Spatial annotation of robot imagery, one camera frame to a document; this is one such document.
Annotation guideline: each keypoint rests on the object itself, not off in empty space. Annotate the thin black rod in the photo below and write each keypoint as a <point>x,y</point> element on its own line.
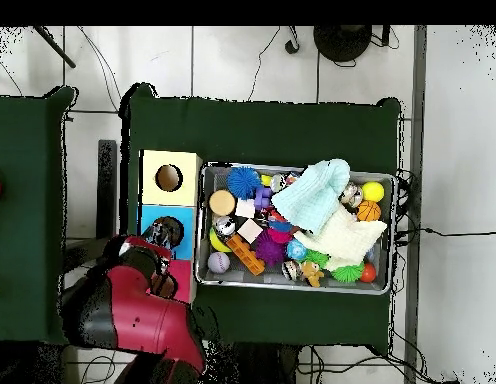
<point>54,46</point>

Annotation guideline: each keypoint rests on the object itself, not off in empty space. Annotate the wooden cube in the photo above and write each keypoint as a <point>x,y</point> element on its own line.
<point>250,230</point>

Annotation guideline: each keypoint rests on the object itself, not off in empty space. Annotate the white toy baseball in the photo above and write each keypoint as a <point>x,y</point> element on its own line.
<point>218,262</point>

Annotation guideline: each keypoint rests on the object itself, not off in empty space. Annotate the blue spiky ball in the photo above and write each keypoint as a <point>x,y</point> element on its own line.
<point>243,182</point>

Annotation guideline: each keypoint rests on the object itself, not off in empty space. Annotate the wooden box with three holes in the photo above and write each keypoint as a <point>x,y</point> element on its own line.
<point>180,196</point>

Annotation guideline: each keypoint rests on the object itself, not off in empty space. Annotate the clear mesh bin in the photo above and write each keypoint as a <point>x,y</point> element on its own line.
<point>214,176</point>

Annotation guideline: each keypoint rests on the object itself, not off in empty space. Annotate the clear plastic packet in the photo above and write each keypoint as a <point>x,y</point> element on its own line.
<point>158,236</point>

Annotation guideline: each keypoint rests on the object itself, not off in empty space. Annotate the brown teddy bear toy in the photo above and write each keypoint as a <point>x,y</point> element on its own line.
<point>312,274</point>

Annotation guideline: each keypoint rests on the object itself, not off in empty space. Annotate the mint green cloth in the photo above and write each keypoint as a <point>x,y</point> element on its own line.
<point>312,196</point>

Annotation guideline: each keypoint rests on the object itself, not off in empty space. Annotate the small black plug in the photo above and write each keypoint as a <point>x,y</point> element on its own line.
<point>291,47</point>

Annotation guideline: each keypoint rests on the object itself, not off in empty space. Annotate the orange toy basketball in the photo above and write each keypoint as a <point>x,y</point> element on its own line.
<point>368,210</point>

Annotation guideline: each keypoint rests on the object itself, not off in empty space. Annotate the cream knitted cloth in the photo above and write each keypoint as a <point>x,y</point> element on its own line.
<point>348,240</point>

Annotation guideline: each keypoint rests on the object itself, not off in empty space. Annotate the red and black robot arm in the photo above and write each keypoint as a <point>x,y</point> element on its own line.
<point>152,320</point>

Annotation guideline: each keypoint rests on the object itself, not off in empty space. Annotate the toy hamburger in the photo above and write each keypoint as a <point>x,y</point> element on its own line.
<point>222,202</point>

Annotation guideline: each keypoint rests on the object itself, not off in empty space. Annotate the black upright panel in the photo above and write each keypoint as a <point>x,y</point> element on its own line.
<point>106,188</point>

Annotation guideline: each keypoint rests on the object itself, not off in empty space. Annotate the dark green table cloth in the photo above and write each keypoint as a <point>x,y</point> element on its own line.
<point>272,132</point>
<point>24,220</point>

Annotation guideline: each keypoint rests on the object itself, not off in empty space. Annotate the yellow ball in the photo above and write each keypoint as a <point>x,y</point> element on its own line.
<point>372,191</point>

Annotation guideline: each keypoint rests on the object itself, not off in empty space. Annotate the black round stand base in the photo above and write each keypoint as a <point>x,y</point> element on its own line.
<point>342,42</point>

